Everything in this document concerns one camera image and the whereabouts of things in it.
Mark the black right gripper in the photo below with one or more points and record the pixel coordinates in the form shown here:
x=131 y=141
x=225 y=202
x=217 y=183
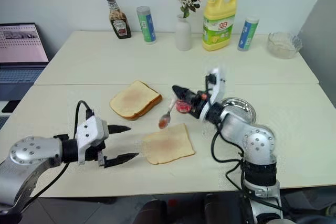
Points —
x=200 y=102

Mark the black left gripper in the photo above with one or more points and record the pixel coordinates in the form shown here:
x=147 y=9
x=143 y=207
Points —
x=93 y=153

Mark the metal spoon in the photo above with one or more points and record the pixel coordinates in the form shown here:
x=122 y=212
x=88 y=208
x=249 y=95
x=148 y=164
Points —
x=165 y=121

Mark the toast bread slice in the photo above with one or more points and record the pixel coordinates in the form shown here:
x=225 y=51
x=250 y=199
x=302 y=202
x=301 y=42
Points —
x=170 y=145
x=149 y=110

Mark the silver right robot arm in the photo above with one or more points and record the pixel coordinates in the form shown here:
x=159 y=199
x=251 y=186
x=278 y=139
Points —
x=257 y=142

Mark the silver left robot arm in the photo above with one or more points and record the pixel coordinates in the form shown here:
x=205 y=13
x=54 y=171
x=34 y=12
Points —
x=31 y=150

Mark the small red jam jar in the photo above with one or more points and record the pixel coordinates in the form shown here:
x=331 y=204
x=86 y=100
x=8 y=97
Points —
x=183 y=108

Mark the stacked bread slices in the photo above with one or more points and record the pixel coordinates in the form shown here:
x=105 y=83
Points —
x=134 y=98

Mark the white ceramic vase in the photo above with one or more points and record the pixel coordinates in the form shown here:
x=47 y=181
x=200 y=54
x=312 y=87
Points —
x=183 y=35

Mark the round metal plate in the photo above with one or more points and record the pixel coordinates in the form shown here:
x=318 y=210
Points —
x=246 y=108

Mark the yellow detergent pump bottle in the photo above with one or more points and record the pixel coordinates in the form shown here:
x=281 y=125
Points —
x=218 y=30

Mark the dark rounded shape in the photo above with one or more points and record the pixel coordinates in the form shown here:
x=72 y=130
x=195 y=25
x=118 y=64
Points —
x=152 y=212

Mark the green blue cylindrical can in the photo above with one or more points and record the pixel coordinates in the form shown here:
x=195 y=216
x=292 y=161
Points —
x=147 y=27

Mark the blue white cylindrical can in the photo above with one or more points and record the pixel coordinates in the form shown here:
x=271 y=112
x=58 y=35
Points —
x=246 y=36

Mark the ketchup bottle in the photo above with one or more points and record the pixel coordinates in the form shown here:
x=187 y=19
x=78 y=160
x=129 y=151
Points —
x=119 y=24

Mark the clear glass bowl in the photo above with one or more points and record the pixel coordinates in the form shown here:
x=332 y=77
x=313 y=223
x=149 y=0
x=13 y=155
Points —
x=283 y=48

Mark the black flat phone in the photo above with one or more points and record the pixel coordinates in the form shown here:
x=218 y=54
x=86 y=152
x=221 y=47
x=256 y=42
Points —
x=10 y=106

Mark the grey keyboard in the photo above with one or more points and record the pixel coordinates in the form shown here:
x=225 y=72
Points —
x=4 y=123

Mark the grey open laptop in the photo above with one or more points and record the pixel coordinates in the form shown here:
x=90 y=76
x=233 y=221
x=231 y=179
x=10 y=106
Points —
x=21 y=45

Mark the grey partition panel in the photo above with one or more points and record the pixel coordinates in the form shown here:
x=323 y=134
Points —
x=323 y=24

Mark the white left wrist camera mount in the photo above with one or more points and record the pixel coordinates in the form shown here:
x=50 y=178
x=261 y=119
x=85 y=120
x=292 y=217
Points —
x=89 y=129

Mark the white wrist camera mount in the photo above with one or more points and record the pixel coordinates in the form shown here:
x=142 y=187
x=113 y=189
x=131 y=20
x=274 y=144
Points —
x=89 y=129
x=218 y=87

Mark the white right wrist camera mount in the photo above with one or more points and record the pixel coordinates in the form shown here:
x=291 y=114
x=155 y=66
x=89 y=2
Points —
x=218 y=87

